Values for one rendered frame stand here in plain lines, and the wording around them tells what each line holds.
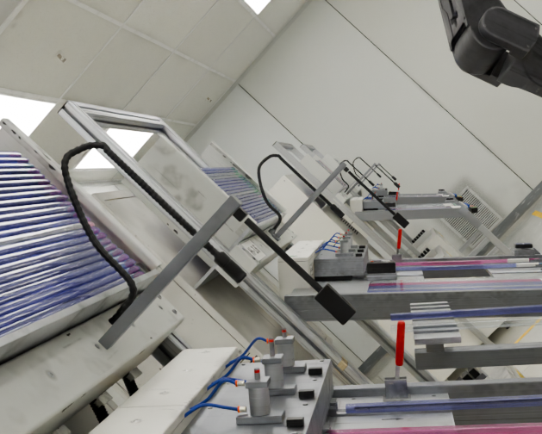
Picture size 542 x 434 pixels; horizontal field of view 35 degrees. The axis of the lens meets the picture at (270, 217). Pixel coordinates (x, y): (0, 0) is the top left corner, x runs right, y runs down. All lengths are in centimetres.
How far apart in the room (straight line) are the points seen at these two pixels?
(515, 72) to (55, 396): 65
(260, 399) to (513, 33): 52
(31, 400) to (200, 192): 135
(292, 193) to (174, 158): 345
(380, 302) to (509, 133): 676
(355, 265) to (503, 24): 132
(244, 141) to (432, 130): 189
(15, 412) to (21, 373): 7
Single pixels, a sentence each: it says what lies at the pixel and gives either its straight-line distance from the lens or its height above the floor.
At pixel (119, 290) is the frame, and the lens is 108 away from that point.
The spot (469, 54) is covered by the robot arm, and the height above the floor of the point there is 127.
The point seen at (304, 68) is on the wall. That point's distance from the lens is 870.
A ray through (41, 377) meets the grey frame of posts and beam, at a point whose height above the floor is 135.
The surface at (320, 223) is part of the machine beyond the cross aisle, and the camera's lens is 554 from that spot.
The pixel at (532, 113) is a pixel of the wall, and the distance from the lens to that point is 871.
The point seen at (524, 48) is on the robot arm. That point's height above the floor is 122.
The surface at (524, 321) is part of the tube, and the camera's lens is 140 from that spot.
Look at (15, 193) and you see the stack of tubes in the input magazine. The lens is 113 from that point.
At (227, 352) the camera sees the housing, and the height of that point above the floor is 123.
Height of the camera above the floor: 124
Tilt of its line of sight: 4 degrees up
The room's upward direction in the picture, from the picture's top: 47 degrees counter-clockwise
